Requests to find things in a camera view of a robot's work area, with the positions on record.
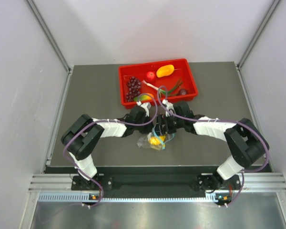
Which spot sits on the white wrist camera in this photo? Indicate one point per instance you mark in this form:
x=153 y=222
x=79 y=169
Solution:
x=169 y=108
x=145 y=106

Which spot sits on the right aluminium frame post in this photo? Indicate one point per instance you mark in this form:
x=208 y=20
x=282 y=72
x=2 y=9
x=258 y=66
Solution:
x=259 y=31

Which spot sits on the left aluminium frame post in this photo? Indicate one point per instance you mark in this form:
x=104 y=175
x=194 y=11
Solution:
x=49 y=36

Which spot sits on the red plastic tray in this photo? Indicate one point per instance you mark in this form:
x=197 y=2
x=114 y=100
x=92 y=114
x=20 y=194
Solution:
x=182 y=71

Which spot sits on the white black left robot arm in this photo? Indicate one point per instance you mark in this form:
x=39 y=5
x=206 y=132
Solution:
x=82 y=137

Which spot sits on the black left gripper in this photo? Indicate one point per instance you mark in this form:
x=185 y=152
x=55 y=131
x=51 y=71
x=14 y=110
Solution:
x=148 y=130

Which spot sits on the yellow fake corn cob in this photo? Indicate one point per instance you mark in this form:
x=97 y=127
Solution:
x=165 y=71

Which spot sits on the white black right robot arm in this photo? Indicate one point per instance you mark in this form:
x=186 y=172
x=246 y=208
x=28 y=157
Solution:
x=245 y=142

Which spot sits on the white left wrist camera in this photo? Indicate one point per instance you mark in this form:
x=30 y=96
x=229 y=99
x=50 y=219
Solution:
x=145 y=106

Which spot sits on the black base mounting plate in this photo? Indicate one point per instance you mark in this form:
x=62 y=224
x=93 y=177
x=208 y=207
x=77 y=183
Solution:
x=195 y=182

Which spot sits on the grey slotted cable duct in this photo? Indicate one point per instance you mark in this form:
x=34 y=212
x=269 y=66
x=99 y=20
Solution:
x=91 y=198

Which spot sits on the aluminium frame post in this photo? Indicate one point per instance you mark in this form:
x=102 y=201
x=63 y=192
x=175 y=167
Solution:
x=259 y=31
x=49 y=36

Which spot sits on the dark red fake grapes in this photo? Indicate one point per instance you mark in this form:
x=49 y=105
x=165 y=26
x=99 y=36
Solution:
x=133 y=89

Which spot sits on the yellow green fake mango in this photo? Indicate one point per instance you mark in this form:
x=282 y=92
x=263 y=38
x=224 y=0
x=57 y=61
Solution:
x=143 y=97

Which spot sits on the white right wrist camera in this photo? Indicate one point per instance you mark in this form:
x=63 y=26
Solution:
x=169 y=108

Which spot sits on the green fake scallion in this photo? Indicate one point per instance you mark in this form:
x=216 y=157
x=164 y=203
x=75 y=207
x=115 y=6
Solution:
x=162 y=92

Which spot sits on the yellow fake lemon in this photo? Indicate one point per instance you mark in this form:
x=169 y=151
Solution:
x=157 y=141

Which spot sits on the clear zip top bag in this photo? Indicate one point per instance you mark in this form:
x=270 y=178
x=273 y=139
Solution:
x=143 y=142

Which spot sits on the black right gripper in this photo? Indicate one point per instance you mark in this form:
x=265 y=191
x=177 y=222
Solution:
x=162 y=119

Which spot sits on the red fake strawberry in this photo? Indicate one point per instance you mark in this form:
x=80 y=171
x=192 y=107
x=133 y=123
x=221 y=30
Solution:
x=150 y=77

